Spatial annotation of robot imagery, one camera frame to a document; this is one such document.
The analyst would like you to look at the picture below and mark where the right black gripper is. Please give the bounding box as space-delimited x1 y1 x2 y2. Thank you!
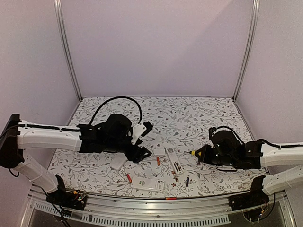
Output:
196 144 237 166

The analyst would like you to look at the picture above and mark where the aluminium frame post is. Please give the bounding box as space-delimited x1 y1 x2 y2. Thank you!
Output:
53 0 83 102
232 0 260 102

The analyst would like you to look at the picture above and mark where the red battery in display remote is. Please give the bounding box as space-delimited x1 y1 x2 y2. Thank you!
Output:
165 197 177 200

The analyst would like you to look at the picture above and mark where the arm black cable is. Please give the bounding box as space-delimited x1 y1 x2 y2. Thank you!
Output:
0 96 143 142
214 125 303 149

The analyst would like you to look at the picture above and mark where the black-faced white remote control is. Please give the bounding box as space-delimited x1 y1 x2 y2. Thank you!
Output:
109 155 127 171

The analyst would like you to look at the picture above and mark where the right aluminium frame post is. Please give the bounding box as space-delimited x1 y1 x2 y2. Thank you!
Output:
232 0 260 102

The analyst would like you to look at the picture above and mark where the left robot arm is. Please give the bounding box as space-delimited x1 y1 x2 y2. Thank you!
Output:
0 113 153 205

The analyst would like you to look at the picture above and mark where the floral patterned table mat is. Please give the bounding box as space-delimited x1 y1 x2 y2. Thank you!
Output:
48 97 265 199

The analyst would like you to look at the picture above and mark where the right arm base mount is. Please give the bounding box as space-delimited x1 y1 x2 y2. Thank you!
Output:
228 190 269 222

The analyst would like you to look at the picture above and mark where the upper red AAA battery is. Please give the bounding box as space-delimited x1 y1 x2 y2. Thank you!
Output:
126 174 132 183

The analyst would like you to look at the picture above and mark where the yellow pry tool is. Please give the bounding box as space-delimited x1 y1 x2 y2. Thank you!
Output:
189 150 201 157

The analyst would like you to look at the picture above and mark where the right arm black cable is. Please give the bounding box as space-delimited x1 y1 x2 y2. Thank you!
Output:
214 125 303 149

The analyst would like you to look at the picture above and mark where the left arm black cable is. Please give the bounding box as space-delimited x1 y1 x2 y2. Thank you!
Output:
0 96 143 142

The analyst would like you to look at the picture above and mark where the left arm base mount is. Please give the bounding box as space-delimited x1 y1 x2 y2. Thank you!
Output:
46 189 87 211

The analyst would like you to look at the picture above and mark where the slim white remote control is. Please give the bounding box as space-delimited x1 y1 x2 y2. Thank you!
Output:
165 148 184 175

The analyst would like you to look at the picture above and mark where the front aluminium rail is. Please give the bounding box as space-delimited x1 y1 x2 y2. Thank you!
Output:
22 189 294 227

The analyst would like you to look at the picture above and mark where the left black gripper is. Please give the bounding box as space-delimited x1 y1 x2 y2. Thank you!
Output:
105 136 152 163

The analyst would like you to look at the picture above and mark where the display remote battery cover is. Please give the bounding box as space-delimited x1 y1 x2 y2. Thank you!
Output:
154 148 166 156

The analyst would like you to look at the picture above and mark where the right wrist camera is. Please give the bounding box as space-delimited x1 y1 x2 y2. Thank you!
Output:
208 127 219 143

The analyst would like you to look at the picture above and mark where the white remote with display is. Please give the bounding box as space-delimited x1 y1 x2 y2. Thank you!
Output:
131 176 165 192

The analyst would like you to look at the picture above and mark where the left aluminium frame post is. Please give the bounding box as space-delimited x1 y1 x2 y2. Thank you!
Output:
53 0 83 102

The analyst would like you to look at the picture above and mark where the small white battery cover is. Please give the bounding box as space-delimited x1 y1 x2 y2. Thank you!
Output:
151 135 162 143

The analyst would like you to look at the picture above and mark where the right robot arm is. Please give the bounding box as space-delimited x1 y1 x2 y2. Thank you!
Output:
191 126 303 206

